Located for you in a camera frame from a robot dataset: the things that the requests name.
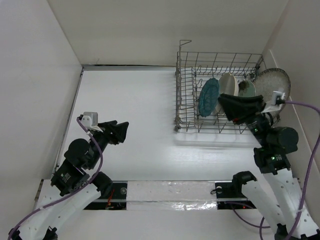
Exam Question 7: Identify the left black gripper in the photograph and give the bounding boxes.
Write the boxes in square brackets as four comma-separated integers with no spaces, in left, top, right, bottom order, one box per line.
[88,119,129,168]

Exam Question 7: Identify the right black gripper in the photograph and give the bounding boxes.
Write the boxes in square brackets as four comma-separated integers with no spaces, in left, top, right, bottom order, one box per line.
[217,91,270,146]

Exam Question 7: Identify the light green flower plate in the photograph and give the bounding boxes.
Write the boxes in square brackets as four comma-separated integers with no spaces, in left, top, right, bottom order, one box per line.
[238,80,256,98]

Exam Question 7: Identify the cream lobed plate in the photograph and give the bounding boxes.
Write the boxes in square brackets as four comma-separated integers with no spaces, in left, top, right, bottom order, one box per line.
[214,72,240,116]

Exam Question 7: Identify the teal scalloped plate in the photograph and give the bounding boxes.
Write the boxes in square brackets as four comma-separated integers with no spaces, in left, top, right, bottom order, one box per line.
[198,77,220,118]

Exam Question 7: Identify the speckled brown round plate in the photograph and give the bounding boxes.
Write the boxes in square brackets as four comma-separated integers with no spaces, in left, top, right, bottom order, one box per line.
[254,68,291,108]

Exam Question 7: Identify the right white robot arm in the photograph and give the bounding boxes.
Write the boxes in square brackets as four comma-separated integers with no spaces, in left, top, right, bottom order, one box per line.
[218,91,320,240]

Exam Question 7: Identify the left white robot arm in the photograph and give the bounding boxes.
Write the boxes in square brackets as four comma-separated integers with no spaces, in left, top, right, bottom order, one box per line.
[8,115,129,240]

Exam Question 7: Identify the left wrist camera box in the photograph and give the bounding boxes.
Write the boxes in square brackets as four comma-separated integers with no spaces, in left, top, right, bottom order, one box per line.
[76,111,103,133]

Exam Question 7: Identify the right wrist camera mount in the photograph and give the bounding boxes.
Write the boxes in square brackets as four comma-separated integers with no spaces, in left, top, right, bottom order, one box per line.
[262,91,286,113]

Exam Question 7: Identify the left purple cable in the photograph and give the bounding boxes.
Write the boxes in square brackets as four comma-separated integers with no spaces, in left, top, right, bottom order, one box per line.
[7,117,104,240]

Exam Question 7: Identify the grey wire dish rack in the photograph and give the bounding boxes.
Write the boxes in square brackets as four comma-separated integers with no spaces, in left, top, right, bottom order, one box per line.
[174,39,267,134]

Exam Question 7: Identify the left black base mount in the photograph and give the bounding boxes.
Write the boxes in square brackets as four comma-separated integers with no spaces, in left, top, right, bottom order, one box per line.
[84,181,128,211]

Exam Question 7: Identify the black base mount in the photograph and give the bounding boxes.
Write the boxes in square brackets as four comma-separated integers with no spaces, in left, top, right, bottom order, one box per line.
[211,181,256,210]
[84,181,128,211]

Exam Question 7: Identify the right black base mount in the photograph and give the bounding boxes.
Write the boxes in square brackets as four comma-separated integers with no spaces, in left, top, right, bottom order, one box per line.
[211,181,256,210]

